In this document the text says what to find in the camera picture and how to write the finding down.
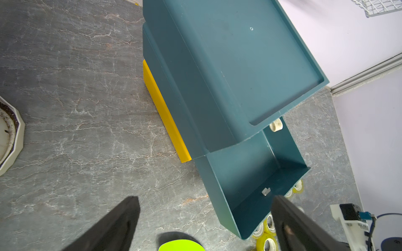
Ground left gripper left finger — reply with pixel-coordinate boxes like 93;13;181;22
64;196;140;251

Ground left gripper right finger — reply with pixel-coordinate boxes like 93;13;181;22
271;196;350;251

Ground teal three-drawer cabinet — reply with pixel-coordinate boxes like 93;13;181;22
143;1;329;239

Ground yellow tape roll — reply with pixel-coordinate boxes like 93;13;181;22
263;212;276;236
256;233;279;251
284;189;293;199
292;179;304;193
252;222;264;239

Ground green toy shovel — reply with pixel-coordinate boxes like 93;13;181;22
158;239;205;251

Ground potted green plant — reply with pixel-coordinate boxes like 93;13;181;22
1;97;25;176

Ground white wire wall shelf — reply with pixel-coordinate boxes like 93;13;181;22
352;0;402;18

